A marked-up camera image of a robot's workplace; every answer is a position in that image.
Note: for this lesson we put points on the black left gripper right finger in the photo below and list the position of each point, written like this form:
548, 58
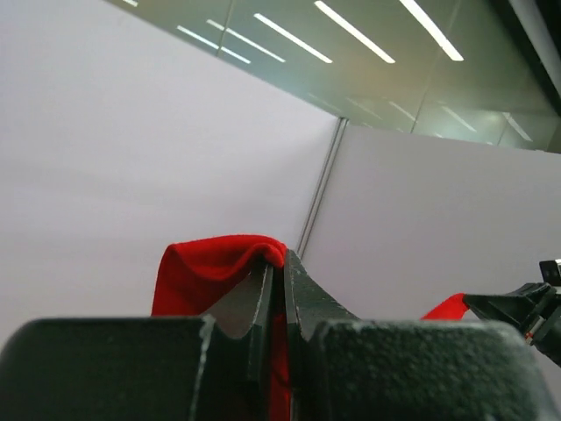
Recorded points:
450, 365

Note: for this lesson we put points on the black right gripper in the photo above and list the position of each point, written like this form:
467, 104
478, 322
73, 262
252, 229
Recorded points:
534, 306

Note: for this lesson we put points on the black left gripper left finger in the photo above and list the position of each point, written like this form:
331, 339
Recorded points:
209, 367

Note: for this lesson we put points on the red t shirt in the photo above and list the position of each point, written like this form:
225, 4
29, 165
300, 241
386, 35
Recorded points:
196, 274

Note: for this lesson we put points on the left aluminium corner post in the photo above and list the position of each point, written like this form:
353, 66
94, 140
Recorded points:
321, 185

